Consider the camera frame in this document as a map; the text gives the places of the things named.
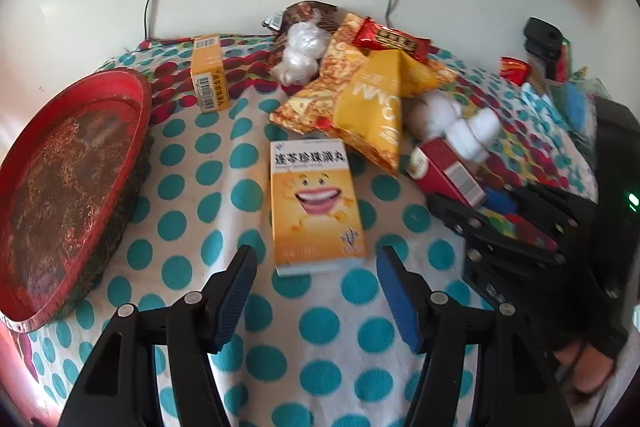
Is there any black clamp holder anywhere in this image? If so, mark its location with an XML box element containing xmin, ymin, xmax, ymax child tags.
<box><xmin>522</xmin><ymin>17</ymin><xmax>563</xmax><ymax>78</ymax></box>

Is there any clear plastic bag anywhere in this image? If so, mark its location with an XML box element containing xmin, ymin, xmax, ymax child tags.
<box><xmin>270</xmin><ymin>21</ymin><xmax>332</xmax><ymax>85</ymax></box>

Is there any person's right hand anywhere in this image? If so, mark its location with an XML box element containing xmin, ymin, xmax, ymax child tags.
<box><xmin>555</xmin><ymin>337</ymin><xmax>621</xmax><ymax>395</ymax></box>

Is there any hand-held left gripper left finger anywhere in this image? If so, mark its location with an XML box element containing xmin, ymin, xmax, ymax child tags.
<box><xmin>57</xmin><ymin>244</ymin><xmax>259</xmax><ymax>427</ymax></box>

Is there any plain yellow snack packet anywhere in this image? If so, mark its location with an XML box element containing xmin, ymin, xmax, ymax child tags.
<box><xmin>332</xmin><ymin>49</ymin><xmax>442</xmax><ymax>172</ymax></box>

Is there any small red orange packet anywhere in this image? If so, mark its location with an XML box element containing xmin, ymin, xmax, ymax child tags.
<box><xmin>500</xmin><ymin>56</ymin><xmax>530</xmax><ymax>86</ymax></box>

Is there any red snack packet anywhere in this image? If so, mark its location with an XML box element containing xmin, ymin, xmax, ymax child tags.
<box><xmin>351</xmin><ymin>18</ymin><xmax>432</xmax><ymax>60</ymax></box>

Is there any white sock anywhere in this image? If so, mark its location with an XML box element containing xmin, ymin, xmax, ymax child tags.
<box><xmin>445</xmin><ymin>107</ymin><xmax>501</xmax><ymax>165</ymax></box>

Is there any dark red box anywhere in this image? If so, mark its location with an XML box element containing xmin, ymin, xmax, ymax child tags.
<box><xmin>409</xmin><ymin>138</ymin><xmax>487</xmax><ymax>208</ymax></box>

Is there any brown snack packet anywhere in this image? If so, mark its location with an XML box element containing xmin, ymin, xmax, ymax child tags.
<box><xmin>262</xmin><ymin>1</ymin><xmax>342</xmax><ymax>58</ymax></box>

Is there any polka dot blanket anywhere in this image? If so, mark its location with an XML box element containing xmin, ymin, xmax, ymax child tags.
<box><xmin>20</xmin><ymin>34</ymin><xmax>601</xmax><ymax>427</ymax></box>

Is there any round red tray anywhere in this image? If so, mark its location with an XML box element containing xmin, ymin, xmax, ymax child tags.
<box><xmin>0</xmin><ymin>68</ymin><xmax>153</xmax><ymax>334</ymax></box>

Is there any blue dotted white towel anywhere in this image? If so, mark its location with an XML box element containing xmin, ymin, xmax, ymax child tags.
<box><xmin>520</xmin><ymin>82</ymin><xmax>571</xmax><ymax>132</ymax></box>

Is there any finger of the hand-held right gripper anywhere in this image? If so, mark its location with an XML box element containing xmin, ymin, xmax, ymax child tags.
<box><xmin>487</xmin><ymin>186</ymin><xmax>584</xmax><ymax>249</ymax></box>
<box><xmin>428</xmin><ymin>193</ymin><xmax>560</xmax><ymax>308</ymax></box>

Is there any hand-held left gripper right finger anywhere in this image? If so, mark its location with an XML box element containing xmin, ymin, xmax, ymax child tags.
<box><xmin>376</xmin><ymin>246</ymin><xmax>576</xmax><ymax>427</ymax></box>

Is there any yellow smiley medicine box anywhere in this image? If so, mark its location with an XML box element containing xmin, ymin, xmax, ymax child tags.
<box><xmin>270</xmin><ymin>138</ymin><xmax>367</xmax><ymax>277</ymax></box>
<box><xmin>191</xmin><ymin>33</ymin><xmax>232</xmax><ymax>114</ymax></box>

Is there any orange patterned snack packet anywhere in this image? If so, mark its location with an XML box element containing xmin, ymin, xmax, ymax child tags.
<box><xmin>270</xmin><ymin>13</ymin><xmax>458</xmax><ymax>178</ymax></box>

